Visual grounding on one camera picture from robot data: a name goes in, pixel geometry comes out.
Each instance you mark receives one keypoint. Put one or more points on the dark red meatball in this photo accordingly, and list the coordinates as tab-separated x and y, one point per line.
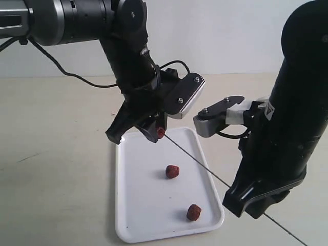
160	132

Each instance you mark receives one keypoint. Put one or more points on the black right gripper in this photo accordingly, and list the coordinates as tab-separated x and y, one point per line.
275	153

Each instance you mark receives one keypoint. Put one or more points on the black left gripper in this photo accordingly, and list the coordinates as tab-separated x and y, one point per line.
144	111

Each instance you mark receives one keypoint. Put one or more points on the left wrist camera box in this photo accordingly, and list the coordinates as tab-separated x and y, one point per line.
182	97

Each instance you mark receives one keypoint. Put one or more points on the white rectangular plastic tray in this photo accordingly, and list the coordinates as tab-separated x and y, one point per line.
148	205

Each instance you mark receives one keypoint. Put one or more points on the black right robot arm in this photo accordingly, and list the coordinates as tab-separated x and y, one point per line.
303	73

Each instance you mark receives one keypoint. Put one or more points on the thin metal skewer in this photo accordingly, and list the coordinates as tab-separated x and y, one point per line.
222	181

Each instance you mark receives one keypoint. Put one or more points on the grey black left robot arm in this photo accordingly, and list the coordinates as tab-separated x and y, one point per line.
120	27

